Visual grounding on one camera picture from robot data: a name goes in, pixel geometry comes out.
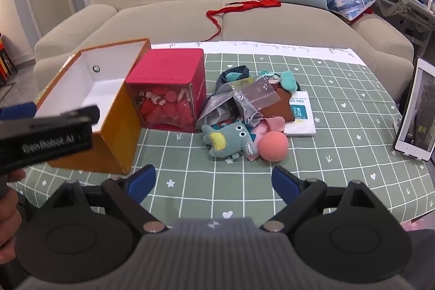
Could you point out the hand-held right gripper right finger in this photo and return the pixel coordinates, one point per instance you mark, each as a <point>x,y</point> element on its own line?
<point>285,184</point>

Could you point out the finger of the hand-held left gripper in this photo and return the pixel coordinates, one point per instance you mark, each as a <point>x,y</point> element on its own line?
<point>74,115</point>
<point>17,110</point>

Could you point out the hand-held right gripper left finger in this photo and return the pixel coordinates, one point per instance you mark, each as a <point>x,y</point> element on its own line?
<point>142,181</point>

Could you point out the pink ball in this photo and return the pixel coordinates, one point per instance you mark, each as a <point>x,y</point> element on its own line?
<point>273,146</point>

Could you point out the pink cloth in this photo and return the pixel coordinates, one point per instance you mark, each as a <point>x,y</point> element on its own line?
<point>273,123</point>

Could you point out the white tissue packet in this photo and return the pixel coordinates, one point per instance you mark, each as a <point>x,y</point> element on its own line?
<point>302,120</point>

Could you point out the brown cloth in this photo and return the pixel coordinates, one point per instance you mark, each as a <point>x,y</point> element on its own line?
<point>278,106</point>

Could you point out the silver grey cloth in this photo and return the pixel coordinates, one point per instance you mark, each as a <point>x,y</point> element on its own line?
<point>217,106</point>

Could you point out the teal headband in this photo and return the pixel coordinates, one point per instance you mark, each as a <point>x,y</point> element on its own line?
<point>289,79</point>

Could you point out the dark blue headband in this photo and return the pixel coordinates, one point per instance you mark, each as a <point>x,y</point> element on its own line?
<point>245,72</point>

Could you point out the person's left hand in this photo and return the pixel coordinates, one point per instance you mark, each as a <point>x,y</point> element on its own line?
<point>10,222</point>

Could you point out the stacked plastic stools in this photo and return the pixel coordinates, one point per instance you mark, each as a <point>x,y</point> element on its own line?
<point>5,62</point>

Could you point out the clear plastic bag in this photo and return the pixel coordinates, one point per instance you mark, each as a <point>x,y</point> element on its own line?
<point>255,94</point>

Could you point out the red box with clear window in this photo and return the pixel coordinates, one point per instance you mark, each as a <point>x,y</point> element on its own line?
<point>166,65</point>

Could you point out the white tablet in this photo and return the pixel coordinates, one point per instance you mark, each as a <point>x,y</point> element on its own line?
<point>421,106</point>

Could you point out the grey desk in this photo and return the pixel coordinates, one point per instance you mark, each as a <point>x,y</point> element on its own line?
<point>407,1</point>

